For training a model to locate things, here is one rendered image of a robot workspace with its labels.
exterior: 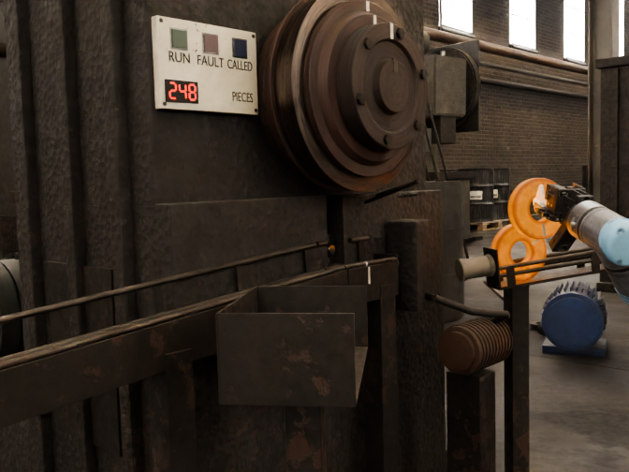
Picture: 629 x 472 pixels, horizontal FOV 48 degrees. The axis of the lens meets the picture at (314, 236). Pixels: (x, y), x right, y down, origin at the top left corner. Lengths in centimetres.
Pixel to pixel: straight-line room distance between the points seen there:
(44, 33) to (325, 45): 69
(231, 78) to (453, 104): 833
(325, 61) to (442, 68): 815
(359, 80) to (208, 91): 32
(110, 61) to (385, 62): 58
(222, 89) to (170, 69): 13
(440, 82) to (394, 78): 800
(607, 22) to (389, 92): 913
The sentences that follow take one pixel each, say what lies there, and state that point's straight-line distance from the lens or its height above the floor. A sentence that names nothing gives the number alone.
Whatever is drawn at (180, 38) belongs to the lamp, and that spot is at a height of 120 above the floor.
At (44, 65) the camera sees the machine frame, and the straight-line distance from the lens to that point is 184.
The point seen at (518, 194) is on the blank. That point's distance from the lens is 181.
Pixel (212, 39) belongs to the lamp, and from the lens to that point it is 153.
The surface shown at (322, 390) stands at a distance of 104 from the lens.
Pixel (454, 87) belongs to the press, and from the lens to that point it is 983.
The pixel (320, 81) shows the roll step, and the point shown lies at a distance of 152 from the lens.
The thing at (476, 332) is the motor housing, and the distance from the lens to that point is 182.
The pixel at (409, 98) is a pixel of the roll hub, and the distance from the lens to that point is 168.
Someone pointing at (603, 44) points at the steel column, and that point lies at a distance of 1061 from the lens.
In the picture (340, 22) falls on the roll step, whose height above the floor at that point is 125.
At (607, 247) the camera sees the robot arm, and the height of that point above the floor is 76.
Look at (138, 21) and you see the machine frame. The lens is 150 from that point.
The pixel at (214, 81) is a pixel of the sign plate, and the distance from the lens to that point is 153.
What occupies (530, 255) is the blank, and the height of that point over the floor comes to 70.
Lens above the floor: 91
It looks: 5 degrees down
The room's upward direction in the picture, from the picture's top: 2 degrees counter-clockwise
